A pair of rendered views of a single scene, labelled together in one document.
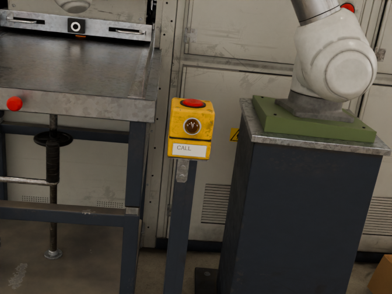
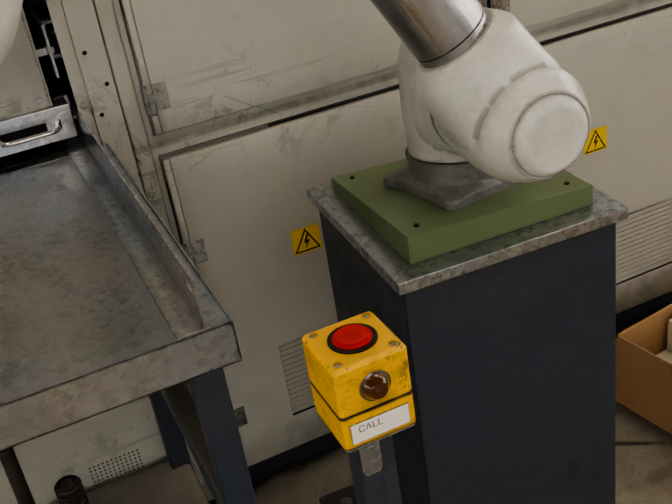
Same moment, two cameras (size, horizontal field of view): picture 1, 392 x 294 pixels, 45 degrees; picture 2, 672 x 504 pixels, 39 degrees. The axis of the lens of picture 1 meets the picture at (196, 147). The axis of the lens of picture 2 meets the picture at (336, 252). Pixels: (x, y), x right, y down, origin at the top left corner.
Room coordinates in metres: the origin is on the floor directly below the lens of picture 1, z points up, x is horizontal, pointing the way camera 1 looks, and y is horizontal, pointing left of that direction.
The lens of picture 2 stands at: (0.13, 0.21, 1.42)
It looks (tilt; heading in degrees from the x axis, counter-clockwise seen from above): 29 degrees down; 345
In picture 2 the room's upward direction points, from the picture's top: 9 degrees counter-clockwise
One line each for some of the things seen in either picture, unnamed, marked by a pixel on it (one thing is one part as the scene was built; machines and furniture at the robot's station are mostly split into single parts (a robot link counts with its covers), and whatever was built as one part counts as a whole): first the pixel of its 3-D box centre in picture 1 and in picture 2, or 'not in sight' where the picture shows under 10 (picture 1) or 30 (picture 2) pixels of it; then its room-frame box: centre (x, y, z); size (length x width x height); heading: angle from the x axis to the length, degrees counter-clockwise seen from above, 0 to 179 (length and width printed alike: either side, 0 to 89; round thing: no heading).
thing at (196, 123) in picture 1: (192, 127); (377, 388); (0.82, 0.01, 0.87); 0.03 x 0.01 x 0.03; 95
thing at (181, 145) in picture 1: (190, 128); (359, 379); (0.87, 0.02, 0.85); 0.08 x 0.08 x 0.10; 5
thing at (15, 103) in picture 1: (16, 102); not in sight; (1.00, 0.41, 0.82); 0.04 x 0.03 x 0.03; 5
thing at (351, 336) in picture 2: (192, 105); (352, 340); (0.87, 0.02, 0.90); 0.04 x 0.04 x 0.02
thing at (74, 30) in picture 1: (76, 25); not in sight; (1.71, 0.48, 0.90); 0.06 x 0.03 x 0.05; 95
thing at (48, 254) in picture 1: (53, 252); not in sight; (1.36, 0.44, 0.18); 0.06 x 0.06 x 0.02
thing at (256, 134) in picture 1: (306, 123); (456, 202); (1.36, -0.32, 0.74); 0.38 x 0.37 x 0.02; 92
